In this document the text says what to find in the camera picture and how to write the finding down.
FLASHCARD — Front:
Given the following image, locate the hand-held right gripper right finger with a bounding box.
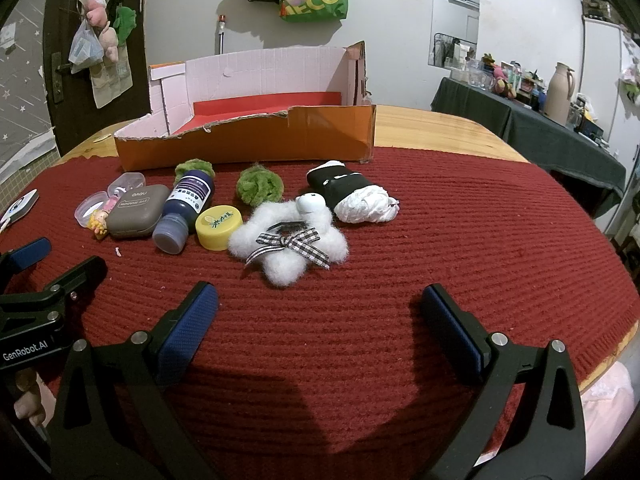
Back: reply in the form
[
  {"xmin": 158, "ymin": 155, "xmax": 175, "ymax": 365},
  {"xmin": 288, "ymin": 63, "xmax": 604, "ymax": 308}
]
[{"xmin": 419, "ymin": 283, "xmax": 587, "ymax": 480}]

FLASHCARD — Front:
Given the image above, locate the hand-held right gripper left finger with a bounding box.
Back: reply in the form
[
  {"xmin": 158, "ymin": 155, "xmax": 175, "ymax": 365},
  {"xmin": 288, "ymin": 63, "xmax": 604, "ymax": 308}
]
[{"xmin": 50, "ymin": 281, "xmax": 219, "ymax": 480}]

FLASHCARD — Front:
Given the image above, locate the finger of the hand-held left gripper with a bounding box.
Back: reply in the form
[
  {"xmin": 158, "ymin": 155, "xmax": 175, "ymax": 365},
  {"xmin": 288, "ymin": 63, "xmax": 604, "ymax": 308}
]
[
  {"xmin": 0, "ymin": 255, "xmax": 108, "ymax": 328},
  {"xmin": 0, "ymin": 237, "xmax": 52, "ymax": 283}
]

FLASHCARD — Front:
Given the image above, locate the small doll figurine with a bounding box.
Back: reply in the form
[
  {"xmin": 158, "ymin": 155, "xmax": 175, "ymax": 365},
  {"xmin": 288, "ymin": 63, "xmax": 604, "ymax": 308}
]
[{"xmin": 88, "ymin": 199, "xmax": 118, "ymax": 240}]

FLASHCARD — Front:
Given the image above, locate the clear round plastic lid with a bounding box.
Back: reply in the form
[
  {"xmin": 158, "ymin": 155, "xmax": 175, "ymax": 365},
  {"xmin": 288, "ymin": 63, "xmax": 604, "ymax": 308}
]
[{"xmin": 75, "ymin": 191, "xmax": 108, "ymax": 229}]

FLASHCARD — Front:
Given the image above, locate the grey eyeshadow case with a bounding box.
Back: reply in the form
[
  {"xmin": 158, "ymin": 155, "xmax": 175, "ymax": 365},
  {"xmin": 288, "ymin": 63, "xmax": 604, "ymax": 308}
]
[{"xmin": 106, "ymin": 184, "xmax": 171, "ymax": 239}]

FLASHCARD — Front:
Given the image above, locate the clear plastic jar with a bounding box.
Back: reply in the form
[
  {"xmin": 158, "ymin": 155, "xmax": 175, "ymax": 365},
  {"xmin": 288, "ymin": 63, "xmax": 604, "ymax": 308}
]
[{"xmin": 107, "ymin": 172, "xmax": 146, "ymax": 198}]

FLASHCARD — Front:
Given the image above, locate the yellow round tin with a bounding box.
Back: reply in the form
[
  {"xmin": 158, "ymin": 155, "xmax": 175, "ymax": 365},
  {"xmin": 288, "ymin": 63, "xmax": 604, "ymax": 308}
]
[{"xmin": 195, "ymin": 205, "xmax": 244, "ymax": 252}]

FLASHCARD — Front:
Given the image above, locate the white plush alpaca toy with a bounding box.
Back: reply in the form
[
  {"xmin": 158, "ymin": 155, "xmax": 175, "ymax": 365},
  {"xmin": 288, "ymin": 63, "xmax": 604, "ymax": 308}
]
[{"xmin": 227, "ymin": 200, "xmax": 350, "ymax": 288}]

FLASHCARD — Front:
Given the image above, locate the dark blue ink bottle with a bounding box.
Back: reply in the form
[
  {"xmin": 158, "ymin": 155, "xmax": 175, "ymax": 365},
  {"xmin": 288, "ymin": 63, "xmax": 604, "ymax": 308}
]
[{"xmin": 152, "ymin": 170, "xmax": 216, "ymax": 254}]

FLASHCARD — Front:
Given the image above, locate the green pompom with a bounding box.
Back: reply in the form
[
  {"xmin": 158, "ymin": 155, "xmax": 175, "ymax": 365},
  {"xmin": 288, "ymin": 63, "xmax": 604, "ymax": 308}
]
[
  {"xmin": 174, "ymin": 159, "xmax": 217, "ymax": 183},
  {"xmin": 236, "ymin": 162, "xmax": 285, "ymax": 207}
]

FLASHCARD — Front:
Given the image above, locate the orange cardboard box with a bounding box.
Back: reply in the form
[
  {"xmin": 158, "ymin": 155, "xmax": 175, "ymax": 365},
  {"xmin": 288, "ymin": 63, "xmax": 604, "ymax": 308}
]
[{"xmin": 114, "ymin": 41, "xmax": 377, "ymax": 172}]

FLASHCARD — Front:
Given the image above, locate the person's left hand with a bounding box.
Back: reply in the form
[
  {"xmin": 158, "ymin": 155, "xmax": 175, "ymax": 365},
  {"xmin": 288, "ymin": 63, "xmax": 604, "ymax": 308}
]
[{"xmin": 12, "ymin": 372, "xmax": 58, "ymax": 428}]

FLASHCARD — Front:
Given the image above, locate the small white electronic device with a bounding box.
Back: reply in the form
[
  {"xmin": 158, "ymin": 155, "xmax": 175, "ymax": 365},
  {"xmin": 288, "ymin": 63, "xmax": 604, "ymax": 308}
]
[{"xmin": 0, "ymin": 189, "xmax": 40, "ymax": 233}]

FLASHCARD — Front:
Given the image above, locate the red knit mat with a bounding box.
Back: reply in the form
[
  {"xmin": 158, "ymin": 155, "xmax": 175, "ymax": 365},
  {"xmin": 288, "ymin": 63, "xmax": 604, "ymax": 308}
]
[{"xmin": 0, "ymin": 146, "xmax": 640, "ymax": 480}]

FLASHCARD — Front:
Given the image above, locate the dark door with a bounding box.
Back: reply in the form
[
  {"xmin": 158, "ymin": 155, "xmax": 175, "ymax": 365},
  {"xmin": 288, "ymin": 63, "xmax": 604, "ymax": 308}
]
[{"xmin": 42, "ymin": 0, "xmax": 151, "ymax": 156}]

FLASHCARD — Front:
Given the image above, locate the grey star-print curtain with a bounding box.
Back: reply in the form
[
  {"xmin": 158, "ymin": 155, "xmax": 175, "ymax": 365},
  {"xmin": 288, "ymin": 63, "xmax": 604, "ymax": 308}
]
[{"xmin": 0, "ymin": 0, "xmax": 56, "ymax": 186}]

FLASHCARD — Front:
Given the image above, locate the person's pink clothing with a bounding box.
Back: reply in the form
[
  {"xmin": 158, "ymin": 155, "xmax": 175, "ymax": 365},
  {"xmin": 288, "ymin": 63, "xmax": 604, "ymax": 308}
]
[{"xmin": 580, "ymin": 360, "xmax": 636, "ymax": 471}]

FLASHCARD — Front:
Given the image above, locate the small white rounded object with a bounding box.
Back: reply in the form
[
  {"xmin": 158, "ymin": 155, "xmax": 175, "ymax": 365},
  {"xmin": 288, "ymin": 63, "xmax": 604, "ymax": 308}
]
[{"xmin": 296, "ymin": 192, "xmax": 327, "ymax": 218}]

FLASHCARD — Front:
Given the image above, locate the beige hanging organiser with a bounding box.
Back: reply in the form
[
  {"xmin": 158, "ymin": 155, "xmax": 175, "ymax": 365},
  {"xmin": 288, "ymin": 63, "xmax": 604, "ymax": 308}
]
[{"xmin": 90, "ymin": 57, "xmax": 133, "ymax": 108}]

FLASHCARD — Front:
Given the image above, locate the clear plastic bag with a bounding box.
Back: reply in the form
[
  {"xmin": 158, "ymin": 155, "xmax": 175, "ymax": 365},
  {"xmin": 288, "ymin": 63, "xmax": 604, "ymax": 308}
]
[{"xmin": 68, "ymin": 22, "xmax": 108, "ymax": 75}]

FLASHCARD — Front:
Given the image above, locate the dark green covered side table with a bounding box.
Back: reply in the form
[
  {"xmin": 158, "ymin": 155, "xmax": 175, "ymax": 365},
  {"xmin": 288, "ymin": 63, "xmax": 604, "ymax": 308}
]
[{"xmin": 431, "ymin": 76, "xmax": 627, "ymax": 236}]

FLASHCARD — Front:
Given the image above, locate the pink plush toy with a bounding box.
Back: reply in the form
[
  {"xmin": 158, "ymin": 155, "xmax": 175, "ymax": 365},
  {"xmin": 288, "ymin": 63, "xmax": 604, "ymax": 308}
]
[
  {"xmin": 98, "ymin": 25, "xmax": 121, "ymax": 63},
  {"xmin": 82, "ymin": 0, "xmax": 108, "ymax": 28}
]

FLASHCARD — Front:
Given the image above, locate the green plush toy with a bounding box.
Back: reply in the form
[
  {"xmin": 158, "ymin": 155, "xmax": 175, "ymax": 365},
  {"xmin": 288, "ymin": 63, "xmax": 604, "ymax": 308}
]
[{"xmin": 112, "ymin": 6, "xmax": 137, "ymax": 43}]

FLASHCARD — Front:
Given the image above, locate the pink flower plush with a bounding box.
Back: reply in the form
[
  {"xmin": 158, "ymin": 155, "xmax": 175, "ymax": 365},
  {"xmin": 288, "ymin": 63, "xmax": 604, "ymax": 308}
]
[{"xmin": 495, "ymin": 67, "xmax": 518, "ymax": 98}]

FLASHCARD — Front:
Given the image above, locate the beige thermos jug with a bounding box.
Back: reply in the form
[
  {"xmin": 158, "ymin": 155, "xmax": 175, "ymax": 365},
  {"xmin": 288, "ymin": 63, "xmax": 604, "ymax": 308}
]
[{"xmin": 542, "ymin": 62, "xmax": 577, "ymax": 126}]

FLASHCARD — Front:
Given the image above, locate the white fabric wardrobe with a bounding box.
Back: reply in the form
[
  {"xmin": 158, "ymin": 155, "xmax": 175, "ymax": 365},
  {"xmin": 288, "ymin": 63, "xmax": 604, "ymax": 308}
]
[{"xmin": 580, "ymin": 0, "xmax": 640, "ymax": 161}]

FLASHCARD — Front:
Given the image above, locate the white flower garland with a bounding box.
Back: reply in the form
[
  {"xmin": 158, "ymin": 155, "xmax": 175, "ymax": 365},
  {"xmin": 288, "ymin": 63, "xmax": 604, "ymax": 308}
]
[{"xmin": 620, "ymin": 65, "xmax": 640, "ymax": 106}]

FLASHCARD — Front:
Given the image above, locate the wall mirror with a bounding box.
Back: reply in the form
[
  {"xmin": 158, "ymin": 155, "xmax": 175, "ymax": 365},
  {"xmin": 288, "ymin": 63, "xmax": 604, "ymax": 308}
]
[{"xmin": 431, "ymin": 0, "xmax": 481, "ymax": 68}]

